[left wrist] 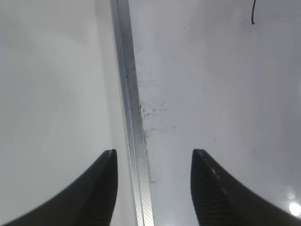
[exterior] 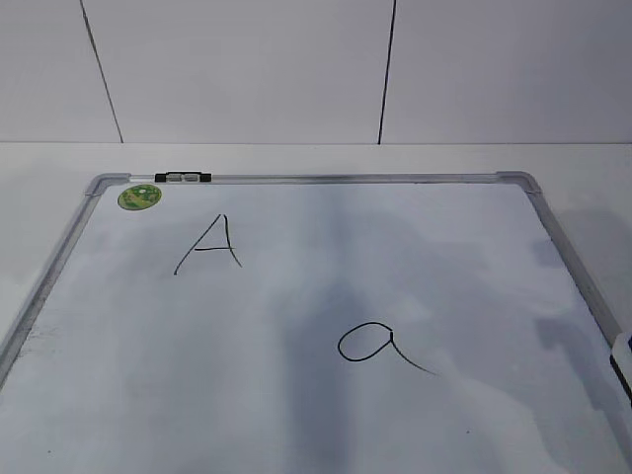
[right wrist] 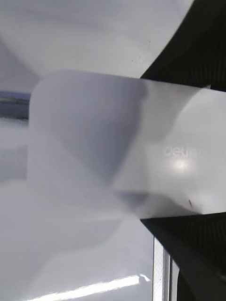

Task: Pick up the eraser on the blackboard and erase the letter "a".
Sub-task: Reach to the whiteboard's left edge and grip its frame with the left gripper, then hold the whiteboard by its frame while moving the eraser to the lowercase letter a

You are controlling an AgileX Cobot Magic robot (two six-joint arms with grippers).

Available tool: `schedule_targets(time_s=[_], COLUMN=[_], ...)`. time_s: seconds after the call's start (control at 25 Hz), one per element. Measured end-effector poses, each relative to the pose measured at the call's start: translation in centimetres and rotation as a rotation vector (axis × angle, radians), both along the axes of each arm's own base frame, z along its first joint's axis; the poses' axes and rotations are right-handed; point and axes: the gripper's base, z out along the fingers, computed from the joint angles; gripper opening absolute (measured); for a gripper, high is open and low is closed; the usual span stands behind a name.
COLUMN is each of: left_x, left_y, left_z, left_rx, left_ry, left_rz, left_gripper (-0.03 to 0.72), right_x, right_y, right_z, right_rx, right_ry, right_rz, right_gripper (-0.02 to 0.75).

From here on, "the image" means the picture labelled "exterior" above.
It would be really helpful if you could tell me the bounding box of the white board eraser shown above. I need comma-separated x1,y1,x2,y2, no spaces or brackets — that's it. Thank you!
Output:
609,332,632,400

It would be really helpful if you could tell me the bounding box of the round green magnet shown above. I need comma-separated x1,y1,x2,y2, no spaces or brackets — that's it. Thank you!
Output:
118,184,162,211

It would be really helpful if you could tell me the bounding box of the white board with grey frame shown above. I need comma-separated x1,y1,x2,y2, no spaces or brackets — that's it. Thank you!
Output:
1,172,631,473

